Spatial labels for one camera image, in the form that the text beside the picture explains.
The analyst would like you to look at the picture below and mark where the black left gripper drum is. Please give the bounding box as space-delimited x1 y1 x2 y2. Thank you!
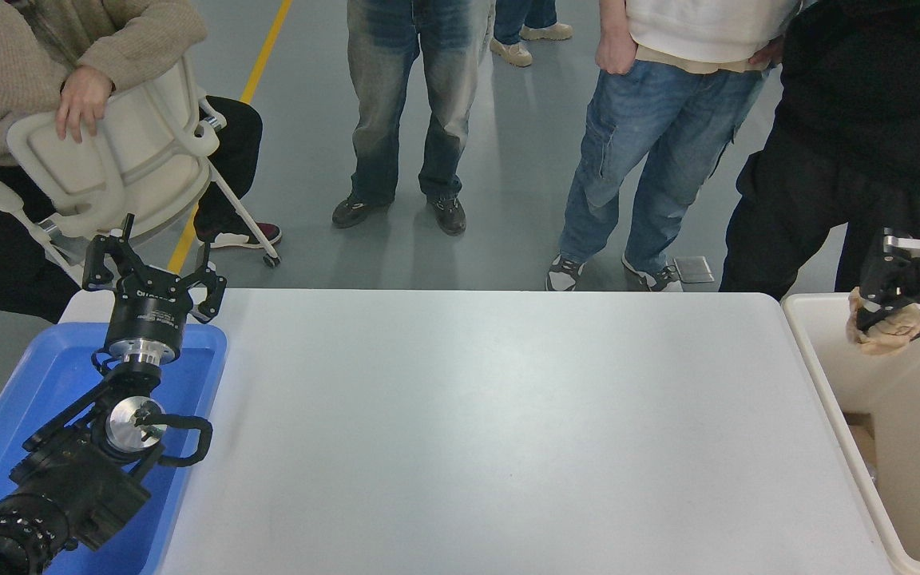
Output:
105 272 194 347

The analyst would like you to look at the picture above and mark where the person's hand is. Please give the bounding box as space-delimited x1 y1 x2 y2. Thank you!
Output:
747 38 785 69
594 26 639 78
55 65 114 145

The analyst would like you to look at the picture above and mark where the large pale bin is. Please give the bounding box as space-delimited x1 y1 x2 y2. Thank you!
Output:
779 293 920 575

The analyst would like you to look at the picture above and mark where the cream plastic chair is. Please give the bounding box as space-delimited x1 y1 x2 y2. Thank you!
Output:
0 50 281 288

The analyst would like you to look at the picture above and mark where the blue plastic tray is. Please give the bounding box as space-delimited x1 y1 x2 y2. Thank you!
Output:
0 322 228 575

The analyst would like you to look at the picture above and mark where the grey metal floor plate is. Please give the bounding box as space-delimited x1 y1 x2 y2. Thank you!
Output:
672 256 715 284

